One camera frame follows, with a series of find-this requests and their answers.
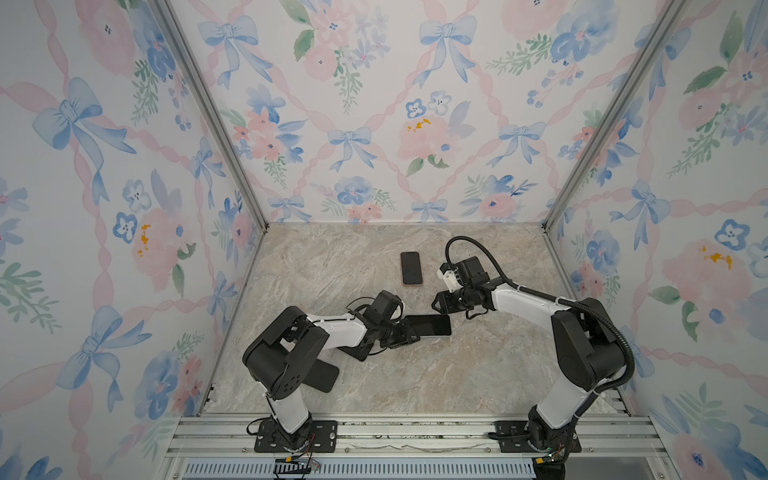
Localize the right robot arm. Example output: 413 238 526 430
432 282 636 452

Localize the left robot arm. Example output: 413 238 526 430
242 302 421 435

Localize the black phone case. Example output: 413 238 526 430
303 359 340 393

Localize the purple-edged black phone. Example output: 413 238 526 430
400 251 423 283

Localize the blue-edged black phone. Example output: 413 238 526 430
405 314 452 337

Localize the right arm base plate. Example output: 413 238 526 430
487 420 582 455

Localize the aluminium front rail frame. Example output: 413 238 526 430
155 412 682 479

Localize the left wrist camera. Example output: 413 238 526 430
363 290 404 325

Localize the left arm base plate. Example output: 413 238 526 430
246 418 338 454

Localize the right corner aluminium post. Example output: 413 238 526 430
542 0 689 234

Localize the left corner aluminium post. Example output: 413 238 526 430
148 0 268 234

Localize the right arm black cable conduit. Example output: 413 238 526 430
444 235 636 395

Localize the white-edged black phone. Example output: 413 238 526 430
338 339 375 362

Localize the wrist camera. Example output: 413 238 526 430
363 290 404 325
438 256 490 293

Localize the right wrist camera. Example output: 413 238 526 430
438 256 490 293

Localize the corner aluminium post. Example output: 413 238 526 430
148 0 268 234
542 0 689 234

